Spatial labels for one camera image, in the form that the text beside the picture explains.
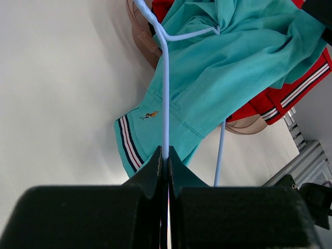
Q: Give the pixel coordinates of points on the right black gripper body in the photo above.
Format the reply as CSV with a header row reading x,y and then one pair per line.
x,y
321,10

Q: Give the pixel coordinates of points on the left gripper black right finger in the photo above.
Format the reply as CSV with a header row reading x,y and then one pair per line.
x,y
202,216

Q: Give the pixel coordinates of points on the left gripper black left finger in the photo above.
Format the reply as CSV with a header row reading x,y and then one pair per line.
x,y
101,216

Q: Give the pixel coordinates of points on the red trousers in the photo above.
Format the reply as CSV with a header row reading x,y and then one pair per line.
x,y
267,104

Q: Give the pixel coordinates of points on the pale blue wire hanger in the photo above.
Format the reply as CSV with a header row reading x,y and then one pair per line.
x,y
164,37

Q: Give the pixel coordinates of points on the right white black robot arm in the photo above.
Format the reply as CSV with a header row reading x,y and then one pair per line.
x,y
316,197

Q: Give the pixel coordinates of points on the translucent brown plastic basin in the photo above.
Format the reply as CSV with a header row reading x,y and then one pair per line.
x,y
150,50

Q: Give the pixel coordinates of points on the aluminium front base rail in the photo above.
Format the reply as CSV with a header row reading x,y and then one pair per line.
x,y
310,166

